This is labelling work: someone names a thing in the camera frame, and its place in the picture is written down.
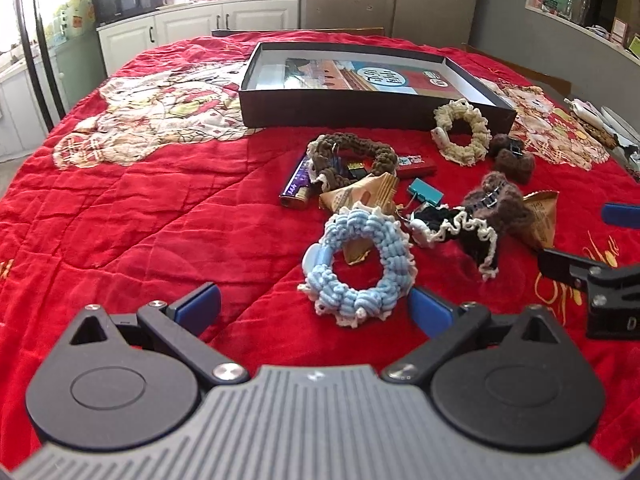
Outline light blue crochet scrunchie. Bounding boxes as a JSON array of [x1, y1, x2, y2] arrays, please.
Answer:
[[297, 202, 418, 328]]

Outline black white frilled scrunchie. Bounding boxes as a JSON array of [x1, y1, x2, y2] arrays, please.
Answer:
[[406, 205, 498, 281]]

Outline brown fuzzy hair clip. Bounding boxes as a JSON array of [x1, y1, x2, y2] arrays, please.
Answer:
[[461, 171, 534, 236]]

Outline brown knitted bow clip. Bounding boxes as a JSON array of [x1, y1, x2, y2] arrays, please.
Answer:
[[488, 134, 535, 184]]

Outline teal binder clip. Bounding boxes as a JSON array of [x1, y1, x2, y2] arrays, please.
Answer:
[[408, 178, 444, 206]]

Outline tan triangular snack packet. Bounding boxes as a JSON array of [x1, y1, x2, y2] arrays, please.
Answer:
[[319, 172, 398, 214]]

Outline cream crochet scrunchie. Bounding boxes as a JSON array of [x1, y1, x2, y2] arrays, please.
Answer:
[[431, 99, 492, 167]]

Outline dark brown crochet scrunchie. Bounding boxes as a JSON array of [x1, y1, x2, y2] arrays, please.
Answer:
[[306, 132, 398, 192]]

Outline items on bedside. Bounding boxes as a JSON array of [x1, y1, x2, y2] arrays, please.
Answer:
[[564, 98, 639, 181]]

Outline red quilted bedspread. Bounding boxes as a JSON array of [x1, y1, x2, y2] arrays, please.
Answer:
[[1, 30, 639, 469]]

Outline black shallow cardboard box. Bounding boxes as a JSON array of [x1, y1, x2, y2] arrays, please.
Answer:
[[240, 42, 516, 133]]

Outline white kitchen cabinets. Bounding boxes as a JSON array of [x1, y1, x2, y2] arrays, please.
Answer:
[[98, 0, 302, 75]]

